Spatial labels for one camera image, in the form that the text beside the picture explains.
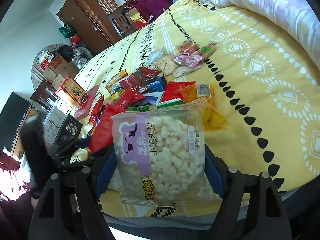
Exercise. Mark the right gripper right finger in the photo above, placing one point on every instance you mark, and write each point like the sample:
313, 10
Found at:
214, 169

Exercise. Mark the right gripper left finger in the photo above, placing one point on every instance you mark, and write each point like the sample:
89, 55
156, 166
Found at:
108, 165

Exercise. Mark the large red snack bag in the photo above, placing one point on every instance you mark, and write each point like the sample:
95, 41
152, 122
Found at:
102, 137

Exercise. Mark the yellow orange snack bag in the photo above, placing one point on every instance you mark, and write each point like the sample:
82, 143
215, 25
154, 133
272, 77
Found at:
213, 119

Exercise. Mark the bear rice cracker bag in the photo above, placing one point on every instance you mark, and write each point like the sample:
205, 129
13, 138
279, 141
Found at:
161, 155

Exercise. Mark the black electronics box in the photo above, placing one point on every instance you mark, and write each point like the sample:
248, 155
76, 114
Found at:
69, 129

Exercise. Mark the white printed box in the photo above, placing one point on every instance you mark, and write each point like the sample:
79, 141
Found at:
52, 125

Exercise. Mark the black television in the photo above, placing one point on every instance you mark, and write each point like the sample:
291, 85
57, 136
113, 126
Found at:
12, 115

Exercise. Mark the orange red tea box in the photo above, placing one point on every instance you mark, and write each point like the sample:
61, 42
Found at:
72, 93

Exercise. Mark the yellow patterned bedspread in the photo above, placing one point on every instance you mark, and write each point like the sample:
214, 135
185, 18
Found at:
266, 86

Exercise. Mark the stacked cardboard boxes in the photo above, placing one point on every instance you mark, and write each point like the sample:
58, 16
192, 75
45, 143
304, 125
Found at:
58, 70

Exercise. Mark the wooden chair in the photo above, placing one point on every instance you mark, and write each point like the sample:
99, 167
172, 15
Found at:
121, 22

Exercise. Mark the brown wooden wardrobe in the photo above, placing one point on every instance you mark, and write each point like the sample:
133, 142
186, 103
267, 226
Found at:
88, 19

